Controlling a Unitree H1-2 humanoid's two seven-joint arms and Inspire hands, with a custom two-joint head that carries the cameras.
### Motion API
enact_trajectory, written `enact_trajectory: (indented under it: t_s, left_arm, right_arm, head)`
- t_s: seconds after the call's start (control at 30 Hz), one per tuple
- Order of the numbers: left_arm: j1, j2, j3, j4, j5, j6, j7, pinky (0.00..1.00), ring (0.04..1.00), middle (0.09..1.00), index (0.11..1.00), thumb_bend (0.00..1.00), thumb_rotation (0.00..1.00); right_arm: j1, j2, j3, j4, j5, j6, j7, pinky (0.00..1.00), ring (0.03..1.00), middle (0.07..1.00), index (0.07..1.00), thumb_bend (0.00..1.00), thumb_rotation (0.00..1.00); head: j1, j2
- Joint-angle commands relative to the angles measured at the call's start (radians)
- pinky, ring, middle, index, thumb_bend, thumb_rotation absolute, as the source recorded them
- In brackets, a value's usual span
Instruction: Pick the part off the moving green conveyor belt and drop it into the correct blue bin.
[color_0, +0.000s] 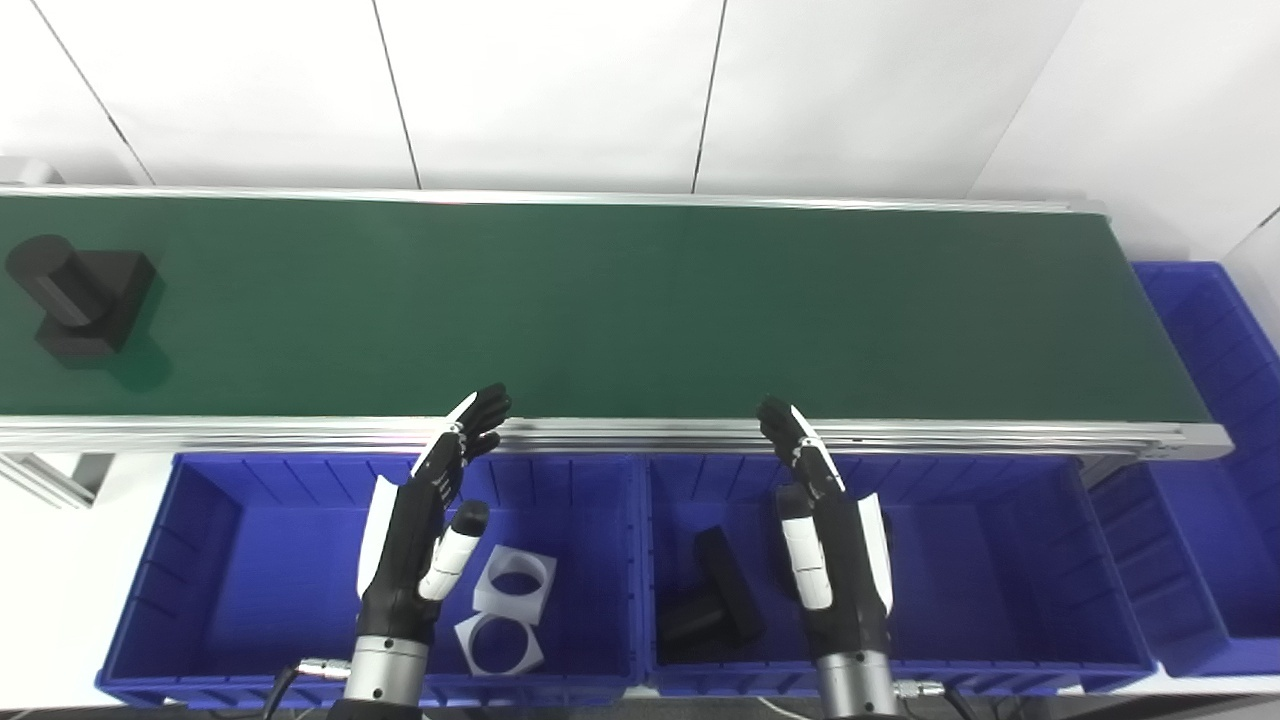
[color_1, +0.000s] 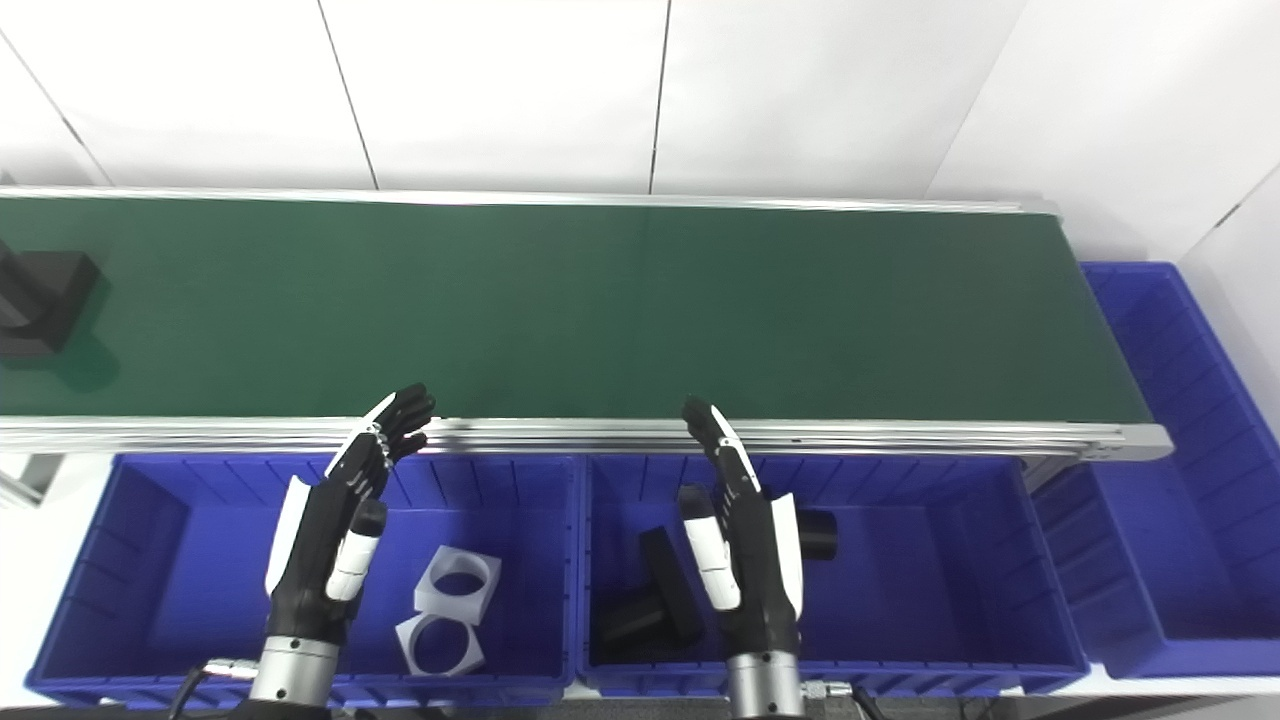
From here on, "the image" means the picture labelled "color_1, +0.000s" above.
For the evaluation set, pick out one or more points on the large empty blue bin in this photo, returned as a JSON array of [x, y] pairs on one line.
[[1190, 480]]

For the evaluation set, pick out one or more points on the green conveyor belt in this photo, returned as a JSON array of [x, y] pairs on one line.
[[900, 436], [600, 310]]

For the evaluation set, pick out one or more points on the aluminium conveyor leg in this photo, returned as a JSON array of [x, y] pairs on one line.
[[25, 478], [1050, 470]]

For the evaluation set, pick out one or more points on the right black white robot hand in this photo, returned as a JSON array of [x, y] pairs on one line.
[[755, 570]]

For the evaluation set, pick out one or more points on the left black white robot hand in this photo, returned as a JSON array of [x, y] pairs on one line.
[[320, 540]]

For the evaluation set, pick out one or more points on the black cylinder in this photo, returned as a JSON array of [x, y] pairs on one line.
[[45, 295], [670, 585]]

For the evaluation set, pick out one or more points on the blue bin with black parts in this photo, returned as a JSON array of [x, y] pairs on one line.
[[930, 590]]

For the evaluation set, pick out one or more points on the black cylinder part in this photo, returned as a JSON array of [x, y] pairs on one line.
[[818, 535]]

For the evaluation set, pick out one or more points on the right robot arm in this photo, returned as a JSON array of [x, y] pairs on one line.
[[763, 685]]

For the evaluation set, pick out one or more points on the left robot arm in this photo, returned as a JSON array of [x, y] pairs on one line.
[[295, 675]]

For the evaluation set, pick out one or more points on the blue bin with white parts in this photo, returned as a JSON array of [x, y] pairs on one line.
[[200, 580]]

